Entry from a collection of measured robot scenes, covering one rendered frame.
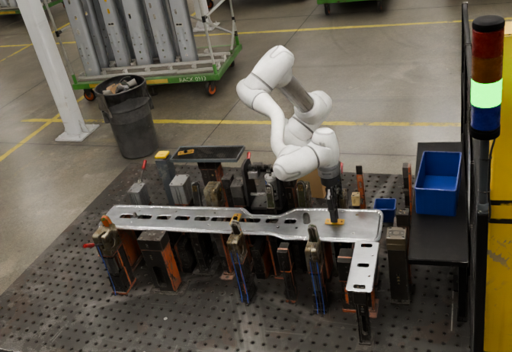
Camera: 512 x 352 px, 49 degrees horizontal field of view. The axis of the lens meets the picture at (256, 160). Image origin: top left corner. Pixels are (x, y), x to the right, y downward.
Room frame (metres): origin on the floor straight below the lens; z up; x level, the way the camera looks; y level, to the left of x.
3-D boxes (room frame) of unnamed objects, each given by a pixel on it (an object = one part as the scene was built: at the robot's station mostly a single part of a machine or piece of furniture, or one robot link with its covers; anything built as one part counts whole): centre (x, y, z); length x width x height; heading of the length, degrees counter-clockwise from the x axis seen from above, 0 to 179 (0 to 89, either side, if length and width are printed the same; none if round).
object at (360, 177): (2.11, -0.44, 0.95); 0.03 x 0.01 x 0.50; 68
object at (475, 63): (1.20, -0.57, 1.97); 0.07 x 0.07 x 0.06
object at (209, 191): (2.38, 0.24, 0.89); 0.13 x 0.11 x 0.38; 158
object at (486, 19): (1.20, -0.57, 1.79); 0.07 x 0.07 x 0.57
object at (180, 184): (2.45, 0.39, 0.90); 0.13 x 0.10 x 0.41; 158
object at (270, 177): (2.33, -0.02, 0.94); 0.18 x 0.13 x 0.49; 68
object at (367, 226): (2.17, 0.17, 1.00); 1.38 x 0.22 x 0.02; 68
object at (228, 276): (2.20, 0.22, 0.84); 0.17 x 0.06 x 0.29; 158
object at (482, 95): (1.20, -0.57, 1.90); 0.07 x 0.07 x 0.06
